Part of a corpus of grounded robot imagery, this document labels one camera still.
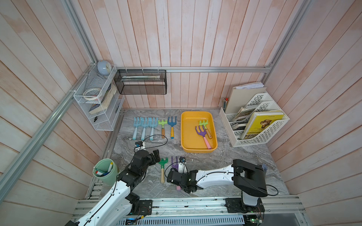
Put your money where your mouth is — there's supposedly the green plastic cup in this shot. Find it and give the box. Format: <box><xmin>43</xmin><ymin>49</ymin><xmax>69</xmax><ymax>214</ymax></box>
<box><xmin>93</xmin><ymin>158</ymin><xmax>120</xmax><ymax>186</ymax></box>

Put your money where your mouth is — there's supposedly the yellow picture book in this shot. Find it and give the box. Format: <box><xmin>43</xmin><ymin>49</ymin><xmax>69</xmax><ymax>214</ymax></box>
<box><xmin>240</xmin><ymin>110</ymin><xmax>284</xmax><ymax>139</ymax></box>

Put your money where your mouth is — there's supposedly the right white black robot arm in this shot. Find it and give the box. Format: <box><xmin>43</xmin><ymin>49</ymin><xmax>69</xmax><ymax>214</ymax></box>
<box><xmin>165</xmin><ymin>159</ymin><xmax>270</xmax><ymax>214</ymax></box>

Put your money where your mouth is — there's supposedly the purple hand rake pink handle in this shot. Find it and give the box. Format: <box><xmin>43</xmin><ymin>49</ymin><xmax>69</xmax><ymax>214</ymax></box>
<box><xmin>195</xmin><ymin>126</ymin><xmax>212</xmax><ymax>149</ymax></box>

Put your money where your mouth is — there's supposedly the black mesh wall basket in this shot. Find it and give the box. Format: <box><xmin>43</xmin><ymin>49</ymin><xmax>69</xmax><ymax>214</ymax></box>
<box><xmin>114</xmin><ymin>69</ymin><xmax>167</xmax><ymax>95</ymax></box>

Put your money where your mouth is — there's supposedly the blue hand rake yellow handle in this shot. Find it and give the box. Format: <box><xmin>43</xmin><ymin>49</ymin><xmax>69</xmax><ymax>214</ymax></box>
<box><xmin>167</xmin><ymin>116</ymin><xmax>177</xmax><ymax>139</ymax></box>

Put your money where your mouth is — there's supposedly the grey round clock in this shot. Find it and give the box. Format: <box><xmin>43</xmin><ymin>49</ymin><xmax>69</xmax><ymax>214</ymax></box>
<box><xmin>97</xmin><ymin>60</ymin><xmax>112</xmax><ymax>76</ymax></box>

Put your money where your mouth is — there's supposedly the white tape roll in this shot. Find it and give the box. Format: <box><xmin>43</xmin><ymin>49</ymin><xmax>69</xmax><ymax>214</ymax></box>
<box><xmin>82</xmin><ymin>88</ymin><xmax>101</xmax><ymax>101</ymax></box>

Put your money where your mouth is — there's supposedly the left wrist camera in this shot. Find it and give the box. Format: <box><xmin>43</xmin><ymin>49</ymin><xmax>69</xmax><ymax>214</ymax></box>
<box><xmin>134</xmin><ymin>141</ymin><xmax>145</xmax><ymax>152</ymax></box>

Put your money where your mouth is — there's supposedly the white wire wall shelf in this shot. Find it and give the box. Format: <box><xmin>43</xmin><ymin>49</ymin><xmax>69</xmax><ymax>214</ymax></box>
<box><xmin>74</xmin><ymin>64</ymin><xmax>124</xmax><ymax>131</ymax></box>

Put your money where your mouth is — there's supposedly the lime rake wooden handle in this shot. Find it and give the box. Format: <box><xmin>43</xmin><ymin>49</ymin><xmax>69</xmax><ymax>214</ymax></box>
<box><xmin>158</xmin><ymin>120</ymin><xmax>168</xmax><ymax>138</ymax></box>

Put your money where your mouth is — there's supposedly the dark green hand rake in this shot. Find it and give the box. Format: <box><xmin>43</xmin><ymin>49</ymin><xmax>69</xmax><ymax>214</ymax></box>
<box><xmin>159</xmin><ymin>158</ymin><xmax>168</xmax><ymax>183</ymax></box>

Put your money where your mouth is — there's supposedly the green hand rake wooden handle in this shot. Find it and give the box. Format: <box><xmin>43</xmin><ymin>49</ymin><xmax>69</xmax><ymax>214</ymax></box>
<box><xmin>199</xmin><ymin>120</ymin><xmax>213</xmax><ymax>139</ymax></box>

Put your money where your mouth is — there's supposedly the white desk file organizer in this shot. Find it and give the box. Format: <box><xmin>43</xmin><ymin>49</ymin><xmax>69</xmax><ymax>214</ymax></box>
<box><xmin>219</xmin><ymin>92</ymin><xmax>289</xmax><ymax>147</ymax></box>

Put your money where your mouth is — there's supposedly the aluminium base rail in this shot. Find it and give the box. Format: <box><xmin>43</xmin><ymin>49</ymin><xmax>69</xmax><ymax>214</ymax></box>
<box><xmin>70</xmin><ymin>194</ymin><xmax>307</xmax><ymax>226</ymax></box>

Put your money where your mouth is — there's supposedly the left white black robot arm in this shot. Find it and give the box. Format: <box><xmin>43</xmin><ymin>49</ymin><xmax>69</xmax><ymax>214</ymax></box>
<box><xmin>66</xmin><ymin>149</ymin><xmax>161</xmax><ymax>226</ymax></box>

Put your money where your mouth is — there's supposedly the yellow plastic storage box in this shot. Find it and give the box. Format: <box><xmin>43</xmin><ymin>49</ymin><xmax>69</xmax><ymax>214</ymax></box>
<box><xmin>181</xmin><ymin>111</ymin><xmax>218</xmax><ymax>153</ymax></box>

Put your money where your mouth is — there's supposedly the light blue hand rake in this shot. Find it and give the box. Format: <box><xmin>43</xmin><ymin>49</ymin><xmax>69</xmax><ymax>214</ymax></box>
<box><xmin>150</xmin><ymin>117</ymin><xmax>158</xmax><ymax>141</ymax></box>
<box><xmin>132</xmin><ymin>117</ymin><xmax>141</xmax><ymax>140</ymax></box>
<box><xmin>141</xmin><ymin>117</ymin><xmax>151</xmax><ymax>141</ymax></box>

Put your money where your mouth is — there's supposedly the beige folder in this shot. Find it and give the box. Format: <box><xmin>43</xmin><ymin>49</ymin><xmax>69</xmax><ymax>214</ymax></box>
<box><xmin>225</xmin><ymin>87</ymin><xmax>266</xmax><ymax>114</ymax></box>

